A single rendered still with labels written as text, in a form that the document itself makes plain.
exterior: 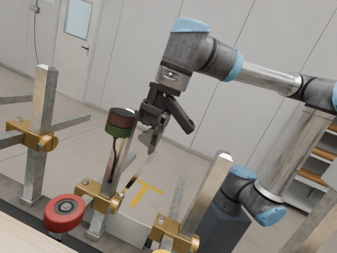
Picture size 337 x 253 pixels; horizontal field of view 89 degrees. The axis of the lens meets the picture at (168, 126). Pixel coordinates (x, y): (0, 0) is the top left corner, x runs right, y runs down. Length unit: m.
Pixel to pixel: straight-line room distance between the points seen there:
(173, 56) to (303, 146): 0.70
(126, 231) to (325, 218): 0.53
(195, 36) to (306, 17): 2.92
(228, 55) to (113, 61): 3.16
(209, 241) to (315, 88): 0.98
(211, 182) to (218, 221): 0.71
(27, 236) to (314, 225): 0.59
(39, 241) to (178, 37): 0.50
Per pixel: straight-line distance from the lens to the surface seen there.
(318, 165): 3.58
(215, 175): 0.43
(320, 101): 0.93
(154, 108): 0.46
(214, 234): 1.22
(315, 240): 0.57
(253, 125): 3.11
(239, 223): 1.25
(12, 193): 0.82
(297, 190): 3.68
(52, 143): 0.61
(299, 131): 0.94
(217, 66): 0.49
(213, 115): 3.02
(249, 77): 0.76
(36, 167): 0.67
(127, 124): 0.37
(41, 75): 0.55
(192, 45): 0.44
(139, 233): 0.65
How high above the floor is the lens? 1.26
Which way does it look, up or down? 18 degrees down
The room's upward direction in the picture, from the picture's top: 21 degrees clockwise
